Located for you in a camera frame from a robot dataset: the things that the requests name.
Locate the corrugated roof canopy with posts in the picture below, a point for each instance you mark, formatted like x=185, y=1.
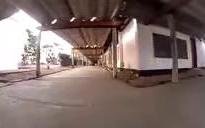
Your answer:
x=86, y=36

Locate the dark bush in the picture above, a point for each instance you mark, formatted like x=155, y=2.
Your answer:
x=65, y=60

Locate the grey concrete walkway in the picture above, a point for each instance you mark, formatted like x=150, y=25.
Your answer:
x=90, y=100

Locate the white building with dark windows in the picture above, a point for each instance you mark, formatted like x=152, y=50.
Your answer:
x=140, y=50

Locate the dirt strip beside building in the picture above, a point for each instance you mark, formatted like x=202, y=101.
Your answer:
x=150, y=80

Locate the thin sparse tree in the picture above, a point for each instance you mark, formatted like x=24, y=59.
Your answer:
x=50, y=53

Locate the leafy tree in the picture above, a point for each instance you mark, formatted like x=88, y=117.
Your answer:
x=30, y=46

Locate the bare earth strip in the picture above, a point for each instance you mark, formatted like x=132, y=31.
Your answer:
x=23, y=75

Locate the pale building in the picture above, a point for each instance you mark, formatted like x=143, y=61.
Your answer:
x=6, y=50

